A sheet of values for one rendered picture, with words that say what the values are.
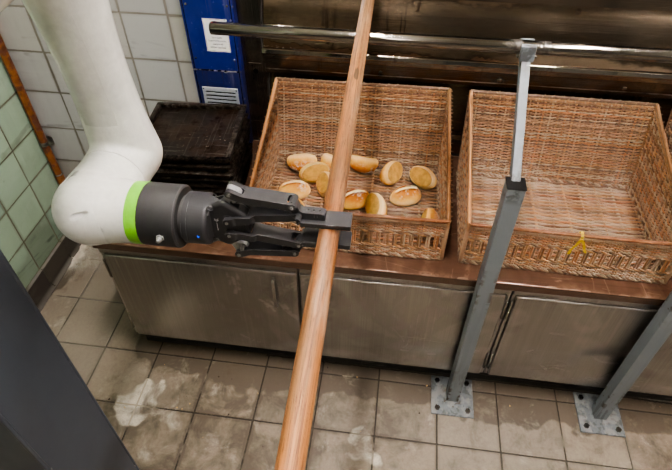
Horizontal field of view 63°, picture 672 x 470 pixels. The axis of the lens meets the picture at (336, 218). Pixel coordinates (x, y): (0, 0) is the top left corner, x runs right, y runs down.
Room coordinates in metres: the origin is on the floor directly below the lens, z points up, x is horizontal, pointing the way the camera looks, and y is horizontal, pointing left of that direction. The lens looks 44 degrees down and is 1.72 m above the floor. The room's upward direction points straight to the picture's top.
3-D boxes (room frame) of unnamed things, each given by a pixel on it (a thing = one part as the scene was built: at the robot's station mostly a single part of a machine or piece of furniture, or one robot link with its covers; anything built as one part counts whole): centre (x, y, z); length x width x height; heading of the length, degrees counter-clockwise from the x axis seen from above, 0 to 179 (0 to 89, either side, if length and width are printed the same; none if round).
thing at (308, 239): (0.54, 0.01, 1.16); 0.07 x 0.03 x 0.01; 83
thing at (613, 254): (1.19, -0.65, 0.72); 0.56 x 0.49 x 0.28; 82
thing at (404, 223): (1.27, -0.05, 0.72); 0.56 x 0.49 x 0.28; 83
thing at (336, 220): (0.54, 0.01, 1.20); 0.07 x 0.03 x 0.01; 83
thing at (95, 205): (0.59, 0.34, 1.18); 0.14 x 0.13 x 0.11; 83
